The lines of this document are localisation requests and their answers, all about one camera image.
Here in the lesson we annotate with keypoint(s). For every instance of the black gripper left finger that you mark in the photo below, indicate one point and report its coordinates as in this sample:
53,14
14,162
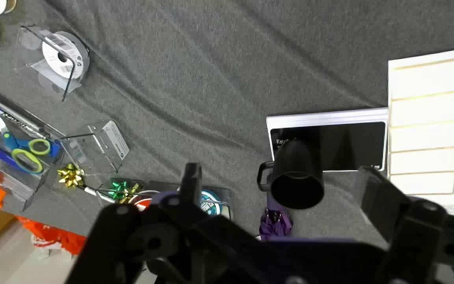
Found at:
132,247

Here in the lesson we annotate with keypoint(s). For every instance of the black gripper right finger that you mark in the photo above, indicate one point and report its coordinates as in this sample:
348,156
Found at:
432,242

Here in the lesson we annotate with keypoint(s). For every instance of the clear plastic tape tray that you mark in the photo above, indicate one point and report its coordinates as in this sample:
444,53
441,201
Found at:
220,198

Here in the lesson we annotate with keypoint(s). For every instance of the green gift bow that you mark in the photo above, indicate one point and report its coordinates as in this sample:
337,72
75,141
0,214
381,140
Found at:
123,190

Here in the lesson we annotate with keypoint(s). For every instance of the orange plastic bag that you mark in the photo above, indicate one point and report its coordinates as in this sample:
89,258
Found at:
58,238

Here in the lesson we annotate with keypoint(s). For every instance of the gold gift bow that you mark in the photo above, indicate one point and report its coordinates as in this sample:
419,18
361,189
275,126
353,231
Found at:
71,176

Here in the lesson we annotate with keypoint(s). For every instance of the small empty clear box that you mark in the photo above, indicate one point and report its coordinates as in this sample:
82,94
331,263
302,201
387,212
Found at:
102,145

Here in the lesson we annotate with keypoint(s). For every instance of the white label sheet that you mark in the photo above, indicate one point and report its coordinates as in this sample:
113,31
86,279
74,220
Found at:
432,116

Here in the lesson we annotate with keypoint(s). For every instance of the black box with white border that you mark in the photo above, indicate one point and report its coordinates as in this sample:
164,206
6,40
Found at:
353,143

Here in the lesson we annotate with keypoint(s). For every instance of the green and blue scissors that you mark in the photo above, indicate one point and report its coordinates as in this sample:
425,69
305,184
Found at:
30,152

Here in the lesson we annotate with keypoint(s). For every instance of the black mug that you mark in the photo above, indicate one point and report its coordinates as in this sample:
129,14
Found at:
294,175

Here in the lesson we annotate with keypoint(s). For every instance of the grey tablecloth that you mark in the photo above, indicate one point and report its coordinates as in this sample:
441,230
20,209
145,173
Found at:
211,80

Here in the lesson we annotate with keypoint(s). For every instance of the clear box holding ribbon spool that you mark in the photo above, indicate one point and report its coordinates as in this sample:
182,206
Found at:
42,69

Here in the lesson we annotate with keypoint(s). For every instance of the white ribbon spool in box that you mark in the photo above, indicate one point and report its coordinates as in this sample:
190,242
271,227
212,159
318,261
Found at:
64,56

